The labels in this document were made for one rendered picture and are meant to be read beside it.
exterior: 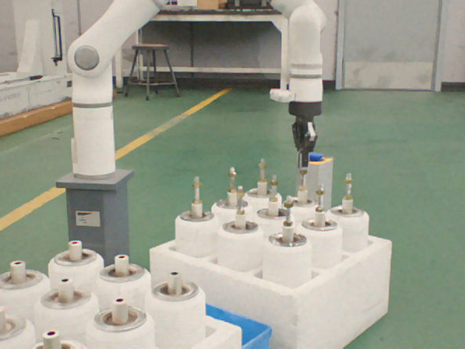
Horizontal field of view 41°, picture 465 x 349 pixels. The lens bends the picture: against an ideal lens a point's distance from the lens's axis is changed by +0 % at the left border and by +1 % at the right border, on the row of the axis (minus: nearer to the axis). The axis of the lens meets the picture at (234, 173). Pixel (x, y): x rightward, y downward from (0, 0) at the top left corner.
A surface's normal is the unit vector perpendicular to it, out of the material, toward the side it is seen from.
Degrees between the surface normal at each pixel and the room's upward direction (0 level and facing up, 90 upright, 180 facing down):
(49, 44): 90
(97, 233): 86
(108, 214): 89
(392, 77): 90
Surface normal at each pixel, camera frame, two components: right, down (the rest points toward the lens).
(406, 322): 0.00, -0.97
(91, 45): 0.06, 0.13
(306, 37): -0.21, 0.51
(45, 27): -0.17, 0.24
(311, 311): 0.78, 0.15
